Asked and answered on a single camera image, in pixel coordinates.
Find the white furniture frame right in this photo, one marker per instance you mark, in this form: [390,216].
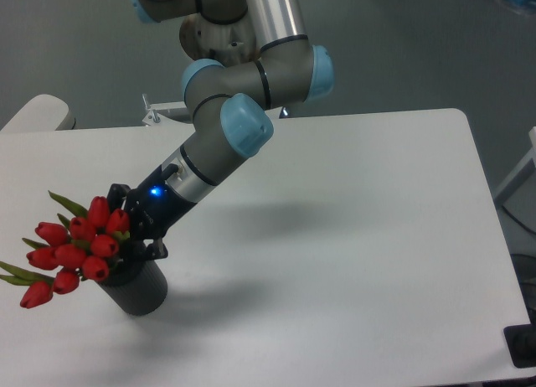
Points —
[520,173]

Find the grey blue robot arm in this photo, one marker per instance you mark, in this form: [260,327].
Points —
[228,105]

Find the black device at table edge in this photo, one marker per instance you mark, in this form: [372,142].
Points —
[520,340]

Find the dark grey ribbed vase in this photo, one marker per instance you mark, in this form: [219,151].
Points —
[137,288]

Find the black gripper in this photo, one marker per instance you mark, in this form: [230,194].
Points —
[152,207]

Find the red tulip bouquet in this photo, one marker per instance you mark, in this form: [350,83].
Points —
[80,248]

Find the white chair back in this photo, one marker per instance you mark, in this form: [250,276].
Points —
[44,113]

